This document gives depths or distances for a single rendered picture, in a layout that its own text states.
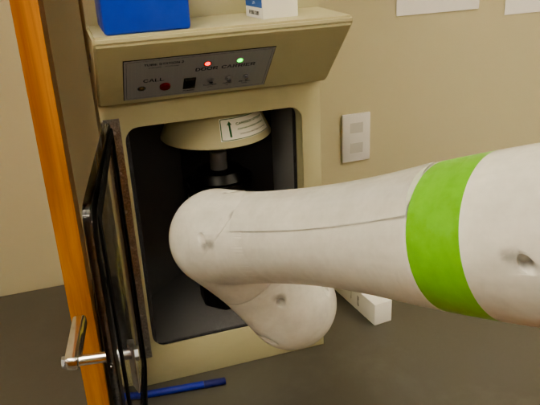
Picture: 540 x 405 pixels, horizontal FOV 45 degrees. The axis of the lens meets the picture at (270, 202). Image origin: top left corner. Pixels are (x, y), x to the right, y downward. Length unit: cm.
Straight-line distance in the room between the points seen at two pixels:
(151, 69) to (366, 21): 74
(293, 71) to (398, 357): 52
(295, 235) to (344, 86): 95
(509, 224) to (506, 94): 132
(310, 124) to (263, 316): 36
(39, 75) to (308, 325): 42
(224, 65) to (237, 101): 10
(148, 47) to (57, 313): 70
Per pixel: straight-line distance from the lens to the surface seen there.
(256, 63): 86
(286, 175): 106
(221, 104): 93
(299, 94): 96
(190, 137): 97
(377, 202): 48
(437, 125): 162
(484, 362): 116
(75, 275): 89
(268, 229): 58
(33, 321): 134
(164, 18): 79
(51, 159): 83
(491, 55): 166
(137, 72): 82
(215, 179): 103
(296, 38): 84
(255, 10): 85
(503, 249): 40
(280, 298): 72
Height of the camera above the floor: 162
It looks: 23 degrees down
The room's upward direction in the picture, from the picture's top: 3 degrees counter-clockwise
